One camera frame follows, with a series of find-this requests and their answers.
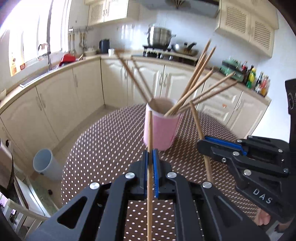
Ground dark electric kettle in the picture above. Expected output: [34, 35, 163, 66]
[99, 39, 110, 54]

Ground window with frame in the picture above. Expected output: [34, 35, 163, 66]
[1, 1, 72, 76]

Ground grey cylindrical bin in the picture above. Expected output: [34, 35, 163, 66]
[33, 149, 62, 181]

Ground steel wok with lid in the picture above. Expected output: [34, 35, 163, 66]
[171, 42, 199, 57]

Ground chrome sink faucet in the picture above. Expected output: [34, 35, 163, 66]
[37, 42, 52, 71]

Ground brown polka dot tablecloth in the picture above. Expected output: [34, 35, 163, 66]
[61, 104, 257, 240]

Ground range hood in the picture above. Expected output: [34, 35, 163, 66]
[138, 0, 220, 18]

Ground red cap bottle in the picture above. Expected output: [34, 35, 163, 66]
[241, 61, 248, 74]

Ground steel kitchen sink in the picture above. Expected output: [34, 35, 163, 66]
[19, 65, 59, 88]

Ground green electric cooker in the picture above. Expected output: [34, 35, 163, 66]
[219, 60, 244, 82]

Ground orange sauce bottle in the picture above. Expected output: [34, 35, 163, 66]
[260, 75, 270, 97]

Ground stainless steel steamer pot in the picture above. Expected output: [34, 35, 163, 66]
[147, 26, 176, 49]

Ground lower kitchen cabinets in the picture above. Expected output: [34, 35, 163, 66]
[1, 57, 271, 166]

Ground red colander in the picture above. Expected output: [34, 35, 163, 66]
[59, 53, 76, 67]

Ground kitchen cabinets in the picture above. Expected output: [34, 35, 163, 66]
[1, 57, 271, 166]
[87, 1, 279, 57]

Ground upper kitchen cabinets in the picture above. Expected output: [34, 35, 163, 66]
[87, 1, 279, 57]

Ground green yellow bottle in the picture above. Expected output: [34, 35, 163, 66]
[246, 68, 256, 89]

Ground wall utensil rack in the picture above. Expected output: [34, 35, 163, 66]
[68, 26, 94, 33]

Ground wooden chopstick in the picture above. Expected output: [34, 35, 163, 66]
[189, 101, 214, 183]
[114, 49, 149, 103]
[191, 71, 236, 102]
[180, 39, 211, 99]
[177, 81, 237, 113]
[147, 111, 153, 241]
[165, 69, 215, 116]
[131, 56, 154, 98]
[190, 46, 216, 88]

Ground black gas stove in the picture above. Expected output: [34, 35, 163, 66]
[132, 45, 199, 66]

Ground person right hand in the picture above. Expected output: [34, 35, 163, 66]
[254, 208, 271, 226]

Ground white mug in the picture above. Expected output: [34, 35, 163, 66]
[108, 49, 115, 56]

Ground pink cylindrical utensil cup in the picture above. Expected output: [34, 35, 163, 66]
[143, 97, 182, 151]

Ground dark soy sauce bottle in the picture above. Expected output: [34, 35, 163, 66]
[254, 72, 264, 93]

